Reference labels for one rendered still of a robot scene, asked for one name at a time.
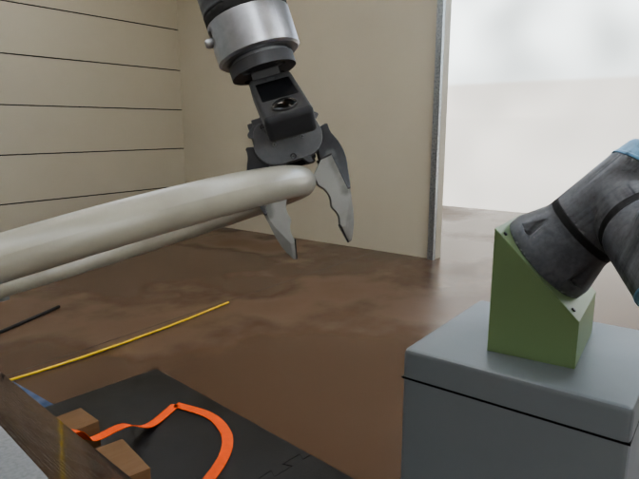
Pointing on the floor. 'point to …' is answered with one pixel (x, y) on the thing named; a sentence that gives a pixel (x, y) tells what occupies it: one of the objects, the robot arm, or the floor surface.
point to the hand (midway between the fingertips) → (319, 239)
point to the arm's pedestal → (519, 408)
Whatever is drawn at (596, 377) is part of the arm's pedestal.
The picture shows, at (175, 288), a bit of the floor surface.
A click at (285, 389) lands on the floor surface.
